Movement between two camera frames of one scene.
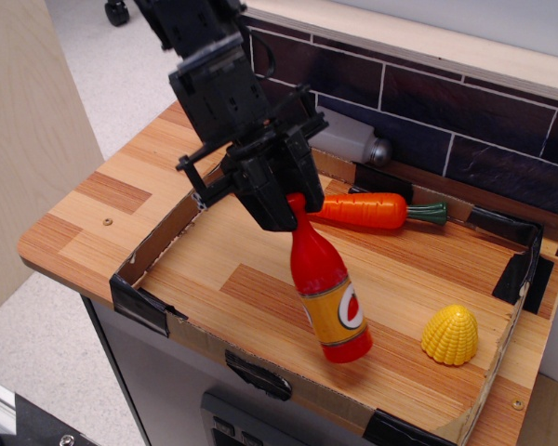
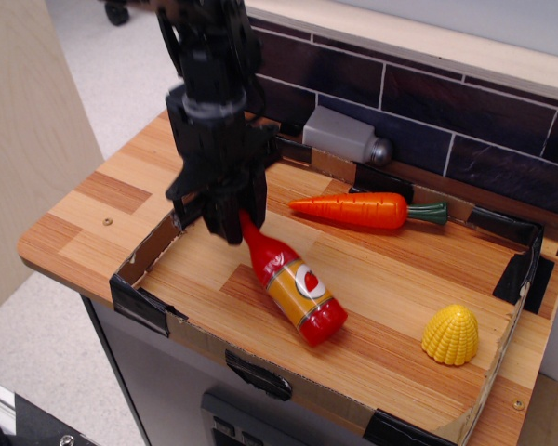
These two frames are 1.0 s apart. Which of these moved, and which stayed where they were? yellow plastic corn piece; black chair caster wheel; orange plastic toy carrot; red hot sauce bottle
Moved: red hot sauce bottle
Stayed: black chair caster wheel; yellow plastic corn piece; orange plastic toy carrot
